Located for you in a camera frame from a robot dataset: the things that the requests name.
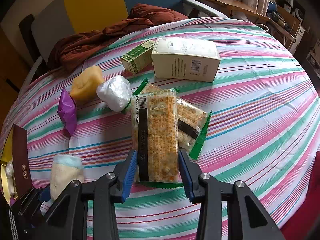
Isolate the wooden shelf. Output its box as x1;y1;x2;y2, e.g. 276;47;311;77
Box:
189;0;270;20

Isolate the grey yellow blue headboard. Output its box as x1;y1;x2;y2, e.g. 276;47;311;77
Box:
19;0;185;63

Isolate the red cloth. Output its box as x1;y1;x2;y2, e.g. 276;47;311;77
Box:
281;151;320;240

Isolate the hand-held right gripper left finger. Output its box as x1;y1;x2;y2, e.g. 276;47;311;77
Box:
45;149;138;240

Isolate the gold cardboard box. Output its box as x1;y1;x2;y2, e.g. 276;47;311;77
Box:
0;124;33;203

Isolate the brown blanket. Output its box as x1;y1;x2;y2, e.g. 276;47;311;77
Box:
47;4;189;73

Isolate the rice cracker packet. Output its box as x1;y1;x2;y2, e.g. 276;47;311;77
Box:
130;89;180;185
136;79;213;159

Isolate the yellow sponge cake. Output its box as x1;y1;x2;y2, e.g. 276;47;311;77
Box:
69;65;105;102

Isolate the small green box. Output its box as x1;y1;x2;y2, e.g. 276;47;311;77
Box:
120;40;155;75

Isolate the white and blue sock roll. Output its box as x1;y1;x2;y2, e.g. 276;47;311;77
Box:
50;154;85;200

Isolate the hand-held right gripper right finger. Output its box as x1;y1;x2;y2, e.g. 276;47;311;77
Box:
178;149;285;240

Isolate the purple snack packet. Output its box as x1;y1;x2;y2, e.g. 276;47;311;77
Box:
57;87;77;136

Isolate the cream carton box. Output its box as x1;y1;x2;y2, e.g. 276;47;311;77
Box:
151;37;221;83

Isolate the wooden wardrobe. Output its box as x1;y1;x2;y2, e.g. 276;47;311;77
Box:
0;27;30;100

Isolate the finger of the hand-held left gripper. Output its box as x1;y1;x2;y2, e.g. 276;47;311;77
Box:
11;184;52;228

